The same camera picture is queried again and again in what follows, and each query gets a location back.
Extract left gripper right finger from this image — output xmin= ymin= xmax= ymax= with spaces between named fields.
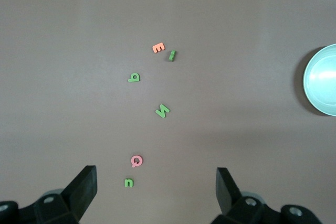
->
xmin=211 ymin=167 xmax=323 ymax=224

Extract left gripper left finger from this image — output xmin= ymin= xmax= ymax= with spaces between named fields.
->
xmin=0 ymin=165 xmax=98 ymax=224

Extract pink foam letter Q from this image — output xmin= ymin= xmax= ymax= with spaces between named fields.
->
xmin=130 ymin=155 xmax=144 ymax=169

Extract brown table cover sheet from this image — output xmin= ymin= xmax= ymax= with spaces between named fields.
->
xmin=0 ymin=0 xmax=336 ymax=224

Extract green plate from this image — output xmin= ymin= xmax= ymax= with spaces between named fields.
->
xmin=302 ymin=43 xmax=336 ymax=117

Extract orange foam letter E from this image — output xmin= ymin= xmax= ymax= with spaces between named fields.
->
xmin=152 ymin=42 xmax=166 ymax=54

